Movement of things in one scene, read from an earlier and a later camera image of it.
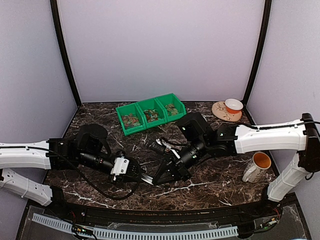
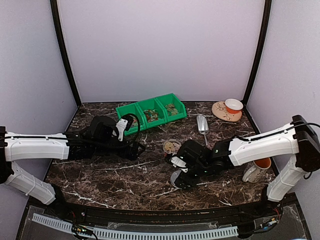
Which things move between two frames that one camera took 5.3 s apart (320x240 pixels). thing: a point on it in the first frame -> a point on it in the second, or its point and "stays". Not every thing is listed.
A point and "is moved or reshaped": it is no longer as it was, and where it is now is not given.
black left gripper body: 91,158 -> 103,147
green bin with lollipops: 154,112 stays
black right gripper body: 200,145 -> 199,169
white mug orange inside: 255,170 stays
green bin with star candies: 131,118 stays
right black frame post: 268,8 stays
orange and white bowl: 233,106 stays
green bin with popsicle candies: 173,107 stays
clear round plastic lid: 147,179 is moved or reshaped
